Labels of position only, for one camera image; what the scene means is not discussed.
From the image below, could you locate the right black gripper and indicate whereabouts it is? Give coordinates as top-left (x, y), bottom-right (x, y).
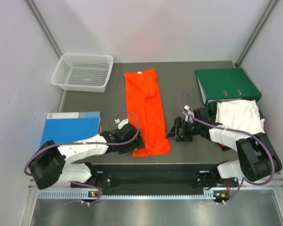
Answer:
top-left (166, 117), bottom-right (201, 142)

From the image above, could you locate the orange t shirt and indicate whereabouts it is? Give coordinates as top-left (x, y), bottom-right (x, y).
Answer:
top-left (124, 69), bottom-right (171, 157)

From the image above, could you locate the white t shirt pile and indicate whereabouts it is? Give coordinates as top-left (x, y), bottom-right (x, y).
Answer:
top-left (216, 100), bottom-right (265, 134)

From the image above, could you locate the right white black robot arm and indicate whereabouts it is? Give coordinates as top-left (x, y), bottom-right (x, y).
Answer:
top-left (166, 105), bottom-right (283, 186)

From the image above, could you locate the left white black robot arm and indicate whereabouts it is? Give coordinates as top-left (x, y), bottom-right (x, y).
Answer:
top-left (25, 121), bottom-right (144, 190)

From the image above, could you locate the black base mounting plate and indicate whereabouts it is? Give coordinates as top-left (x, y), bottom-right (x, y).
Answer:
top-left (70, 164), bottom-right (241, 195)

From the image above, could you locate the blue folder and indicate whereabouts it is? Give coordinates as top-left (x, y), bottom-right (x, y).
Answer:
top-left (41, 112), bottom-right (101, 145)

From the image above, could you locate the white plastic perforated basket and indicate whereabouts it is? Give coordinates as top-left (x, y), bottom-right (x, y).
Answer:
top-left (50, 53), bottom-right (114, 93)

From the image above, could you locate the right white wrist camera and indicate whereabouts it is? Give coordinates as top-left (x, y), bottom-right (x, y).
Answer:
top-left (184, 105), bottom-right (194, 123)

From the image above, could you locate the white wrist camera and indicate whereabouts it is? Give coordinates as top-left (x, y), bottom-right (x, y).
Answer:
top-left (184, 105), bottom-right (194, 123)
top-left (115, 119), bottom-right (129, 129)

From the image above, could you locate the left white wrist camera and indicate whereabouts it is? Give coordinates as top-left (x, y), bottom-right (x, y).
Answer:
top-left (115, 119), bottom-right (129, 129)

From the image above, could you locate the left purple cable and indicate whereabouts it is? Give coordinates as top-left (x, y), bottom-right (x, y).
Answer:
top-left (23, 111), bottom-right (140, 206)

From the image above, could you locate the purple cable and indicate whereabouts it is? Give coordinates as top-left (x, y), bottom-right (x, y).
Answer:
top-left (177, 90), bottom-right (278, 205)
top-left (23, 111), bottom-right (140, 206)

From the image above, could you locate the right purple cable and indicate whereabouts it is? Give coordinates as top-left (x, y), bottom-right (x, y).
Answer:
top-left (177, 90), bottom-right (278, 205)

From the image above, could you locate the green ring binder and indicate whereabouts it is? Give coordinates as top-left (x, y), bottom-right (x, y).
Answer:
top-left (195, 68), bottom-right (262, 105)

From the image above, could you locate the aluminium rail frame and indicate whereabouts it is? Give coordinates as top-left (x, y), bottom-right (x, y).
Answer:
top-left (37, 173), bottom-right (283, 202)

